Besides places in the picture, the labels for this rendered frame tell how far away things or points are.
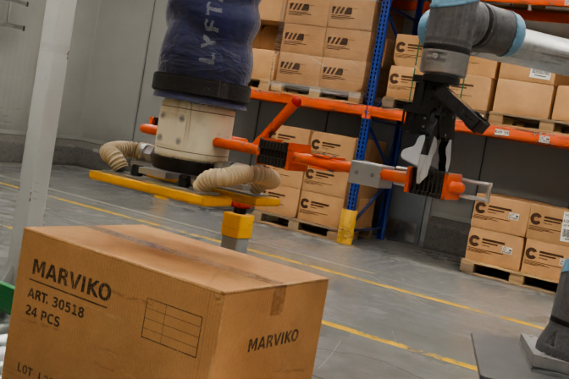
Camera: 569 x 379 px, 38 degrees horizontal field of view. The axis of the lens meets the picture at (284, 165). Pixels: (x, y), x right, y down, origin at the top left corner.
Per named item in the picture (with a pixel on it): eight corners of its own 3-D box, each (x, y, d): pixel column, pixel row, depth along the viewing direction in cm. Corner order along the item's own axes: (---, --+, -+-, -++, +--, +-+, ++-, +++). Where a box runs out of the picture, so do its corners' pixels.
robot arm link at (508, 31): (492, 13, 173) (450, 0, 166) (536, 13, 164) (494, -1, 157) (483, 57, 174) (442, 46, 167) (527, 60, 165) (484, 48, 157)
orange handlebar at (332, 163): (102, 128, 202) (103, 113, 202) (181, 137, 228) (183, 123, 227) (455, 198, 152) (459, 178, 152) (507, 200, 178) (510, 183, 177)
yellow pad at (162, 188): (87, 178, 188) (91, 156, 188) (118, 179, 196) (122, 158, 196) (202, 206, 170) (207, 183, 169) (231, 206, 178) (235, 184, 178)
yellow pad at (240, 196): (144, 180, 204) (147, 161, 204) (171, 181, 212) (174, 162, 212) (255, 206, 186) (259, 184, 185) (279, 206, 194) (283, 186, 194)
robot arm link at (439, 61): (476, 58, 160) (457, 50, 152) (472, 84, 160) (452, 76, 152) (433, 54, 165) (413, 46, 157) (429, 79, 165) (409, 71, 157)
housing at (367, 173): (346, 182, 164) (350, 159, 164) (361, 183, 170) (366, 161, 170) (377, 188, 161) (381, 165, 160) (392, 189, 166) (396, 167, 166)
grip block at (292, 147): (252, 163, 175) (256, 136, 175) (277, 166, 183) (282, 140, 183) (284, 170, 171) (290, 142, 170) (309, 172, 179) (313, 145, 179)
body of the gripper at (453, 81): (415, 136, 165) (426, 76, 165) (455, 142, 161) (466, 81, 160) (398, 133, 159) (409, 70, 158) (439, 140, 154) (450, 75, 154)
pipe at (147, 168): (96, 162, 190) (100, 138, 189) (168, 167, 211) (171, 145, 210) (211, 189, 171) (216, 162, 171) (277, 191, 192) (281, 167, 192)
